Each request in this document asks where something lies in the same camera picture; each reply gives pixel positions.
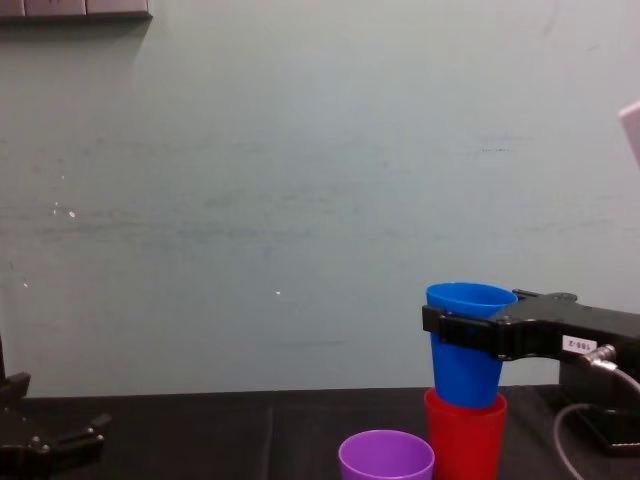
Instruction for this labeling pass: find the black table cloth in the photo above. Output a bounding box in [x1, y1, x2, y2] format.
[0, 384, 640, 480]

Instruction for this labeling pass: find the blue plastic cup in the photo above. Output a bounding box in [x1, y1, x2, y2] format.
[425, 282, 519, 409]

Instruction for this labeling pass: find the red plastic cup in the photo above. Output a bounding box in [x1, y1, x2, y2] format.
[423, 388, 508, 480]

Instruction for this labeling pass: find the flat black device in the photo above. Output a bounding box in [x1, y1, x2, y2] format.
[569, 404, 640, 457]

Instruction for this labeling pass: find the purple plastic cup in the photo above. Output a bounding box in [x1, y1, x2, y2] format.
[337, 429, 435, 480]

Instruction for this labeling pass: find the grey cable with silver plug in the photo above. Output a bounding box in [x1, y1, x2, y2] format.
[552, 343, 640, 480]

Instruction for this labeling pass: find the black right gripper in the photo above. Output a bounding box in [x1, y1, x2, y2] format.
[421, 288, 640, 375]

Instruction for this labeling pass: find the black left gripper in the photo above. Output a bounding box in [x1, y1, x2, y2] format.
[0, 371, 112, 480]

